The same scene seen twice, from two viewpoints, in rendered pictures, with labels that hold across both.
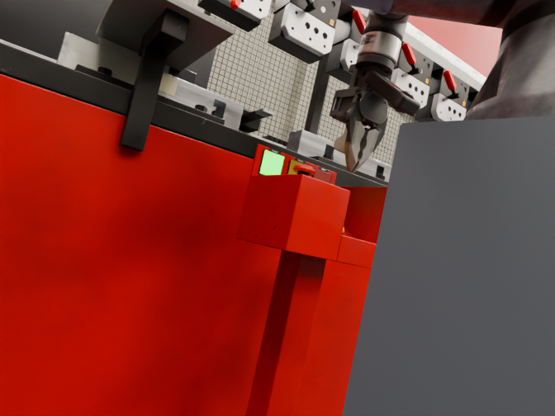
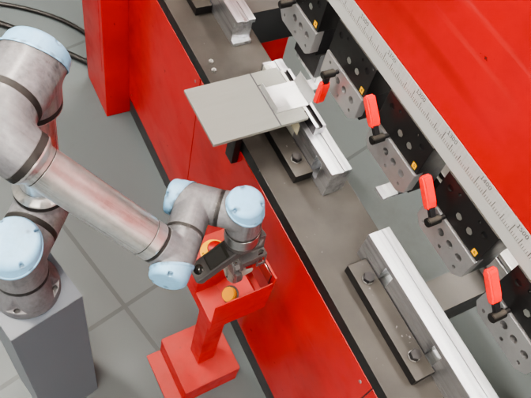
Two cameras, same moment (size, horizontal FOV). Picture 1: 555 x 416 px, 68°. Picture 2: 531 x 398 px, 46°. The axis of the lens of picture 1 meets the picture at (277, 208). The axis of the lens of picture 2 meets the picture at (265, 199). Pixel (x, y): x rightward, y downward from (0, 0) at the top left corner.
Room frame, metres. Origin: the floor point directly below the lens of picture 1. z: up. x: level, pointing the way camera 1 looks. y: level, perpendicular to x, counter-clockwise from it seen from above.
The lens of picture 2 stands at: (0.66, -0.78, 2.18)
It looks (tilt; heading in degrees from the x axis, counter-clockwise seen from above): 56 degrees down; 80
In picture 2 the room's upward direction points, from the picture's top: 18 degrees clockwise
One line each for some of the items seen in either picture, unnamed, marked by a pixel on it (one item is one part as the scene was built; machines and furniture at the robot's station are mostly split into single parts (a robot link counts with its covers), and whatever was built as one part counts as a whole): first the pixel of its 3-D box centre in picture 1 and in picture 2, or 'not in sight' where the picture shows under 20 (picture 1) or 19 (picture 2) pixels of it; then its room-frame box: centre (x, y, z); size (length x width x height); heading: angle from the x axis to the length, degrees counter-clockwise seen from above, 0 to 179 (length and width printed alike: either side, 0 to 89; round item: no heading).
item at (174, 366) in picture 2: not in sight; (192, 362); (0.72, -0.08, 0.06); 0.25 x 0.20 x 0.12; 34
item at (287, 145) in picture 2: (153, 103); (276, 133); (0.82, 0.29, 0.89); 0.30 x 0.05 x 0.03; 122
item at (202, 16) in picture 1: (158, 32); (246, 105); (0.73, 0.28, 1.00); 0.26 x 0.18 x 0.01; 32
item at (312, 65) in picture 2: not in sight; (309, 54); (0.85, 0.36, 1.13); 0.10 x 0.02 x 0.10; 122
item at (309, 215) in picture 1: (314, 205); (224, 271); (0.74, -0.06, 0.75); 0.20 x 0.16 x 0.18; 124
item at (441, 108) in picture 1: (442, 101); not in sight; (1.36, -0.47, 1.26); 0.15 x 0.09 x 0.17; 122
